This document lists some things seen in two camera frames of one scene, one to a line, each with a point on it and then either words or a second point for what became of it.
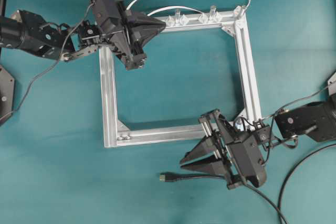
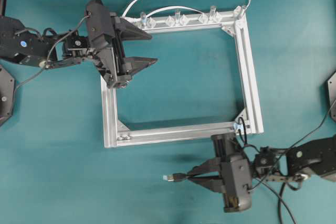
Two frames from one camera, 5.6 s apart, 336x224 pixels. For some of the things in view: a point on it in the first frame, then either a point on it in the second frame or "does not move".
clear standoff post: x=178 y=19 does not move
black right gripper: x=243 y=159 → x=235 y=171
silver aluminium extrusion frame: x=116 y=135 does not move
